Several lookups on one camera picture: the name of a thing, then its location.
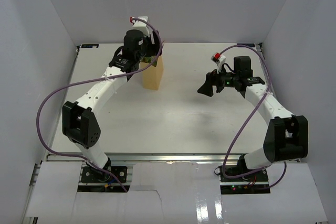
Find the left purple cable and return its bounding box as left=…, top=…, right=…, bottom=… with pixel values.
left=36, top=17, right=163, bottom=192

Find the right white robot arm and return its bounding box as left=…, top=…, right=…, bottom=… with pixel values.
left=198, top=53, right=308, bottom=182

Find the purple cable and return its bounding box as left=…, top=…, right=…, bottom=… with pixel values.
left=36, top=17, right=163, bottom=192
left=219, top=45, right=288, bottom=188

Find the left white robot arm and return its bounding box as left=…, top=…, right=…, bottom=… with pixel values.
left=62, top=29, right=160, bottom=182

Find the blue label left corner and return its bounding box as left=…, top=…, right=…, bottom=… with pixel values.
left=80, top=44, right=99, bottom=49

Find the blue label corner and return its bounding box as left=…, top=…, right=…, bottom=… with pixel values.
left=236, top=43, right=256, bottom=48
left=80, top=44, right=99, bottom=49

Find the green chips packet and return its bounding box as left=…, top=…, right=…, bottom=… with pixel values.
left=141, top=56, right=158, bottom=67

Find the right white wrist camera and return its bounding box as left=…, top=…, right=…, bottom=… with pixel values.
left=211, top=52, right=226, bottom=73

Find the blue label right corner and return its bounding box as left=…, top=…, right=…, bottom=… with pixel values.
left=236, top=43, right=256, bottom=48

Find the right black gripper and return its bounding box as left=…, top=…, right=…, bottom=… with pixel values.
left=198, top=63, right=240, bottom=97

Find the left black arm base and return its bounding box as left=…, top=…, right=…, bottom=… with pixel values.
left=80, top=165, right=128, bottom=184

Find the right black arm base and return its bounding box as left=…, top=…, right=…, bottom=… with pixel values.
left=214, top=166, right=270, bottom=195

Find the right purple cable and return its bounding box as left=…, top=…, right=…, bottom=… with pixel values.
left=219, top=45, right=288, bottom=188

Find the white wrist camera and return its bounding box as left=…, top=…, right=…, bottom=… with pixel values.
left=130, top=17, right=150, bottom=37
left=211, top=52, right=226, bottom=73

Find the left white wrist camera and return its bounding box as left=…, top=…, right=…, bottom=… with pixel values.
left=130, top=17, right=150, bottom=37

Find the brown paper bag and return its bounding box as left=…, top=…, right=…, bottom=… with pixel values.
left=141, top=56, right=164, bottom=90

